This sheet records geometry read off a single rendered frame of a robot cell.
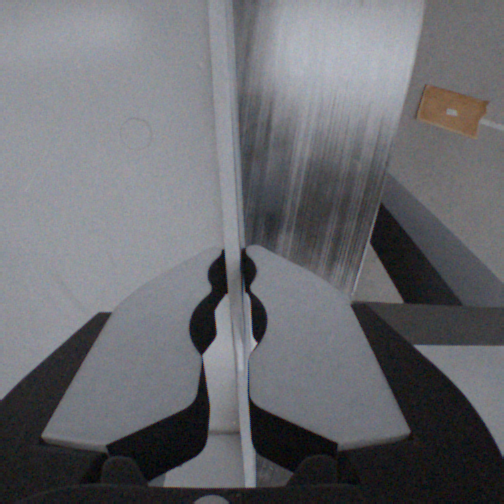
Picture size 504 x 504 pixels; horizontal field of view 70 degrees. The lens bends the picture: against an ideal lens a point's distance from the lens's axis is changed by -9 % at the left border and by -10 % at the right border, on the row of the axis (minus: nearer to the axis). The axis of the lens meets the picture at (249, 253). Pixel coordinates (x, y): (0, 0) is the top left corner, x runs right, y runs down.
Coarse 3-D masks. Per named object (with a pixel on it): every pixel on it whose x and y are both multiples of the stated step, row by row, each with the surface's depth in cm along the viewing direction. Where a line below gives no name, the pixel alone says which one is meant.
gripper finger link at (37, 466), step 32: (96, 320) 9; (64, 352) 8; (32, 384) 7; (64, 384) 7; (0, 416) 7; (32, 416) 7; (0, 448) 6; (32, 448) 6; (64, 448) 6; (0, 480) 5; (32, 480) 5; (64, 480) 5; (96, 480) 6
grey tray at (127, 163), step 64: (0, 0) 12; (64, 0) 12; (128, 0) 12; (192, 0) 12; (0, 64) 13; (64, 64) 13; (128, 64) 13; (192, 64) 13; (0, 128) 14; (64, 128) 14; (128, 128) 14; (192, 128) 14; (0, 192) 15; (64, 192) 15; (128, 192) 15; (192, 192) 15; (0, 256) 17; (64, 256) 17; (128, 256) 17; (192, 256) 17; (0, 320) 18; (64, 320) 18; (0, 384) 20
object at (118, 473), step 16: (112, 464) 6; (128, 464) 6; (304, 464) 6; (320, 464) 6; (336, 464) 6; (112, 480) 5; (128, 480) 5; (144, 480) 5; (304, 480) 5; (320, 480) 5; (336, 480) 5; (32, 496) 5; (48, 496) 5; (64, 496) 5; (80, 496) 5; (96, 496) 5; (112, 496) 5; (128, 496) 5; (144, 496) 5; (160, 496) 5; (176, 496) 5; (192, 496) 5; (208, 496) 5; (224, 496) 5; (240, 496) 5; (256, 496) 5; (272, 496) 5; (288, 496) 5; (304, 496) 5; (320, 496) 5; (336, 496) 5; (352, 496) 5; (368, 496) 5; (384, 496) 5; (400, 496) 5
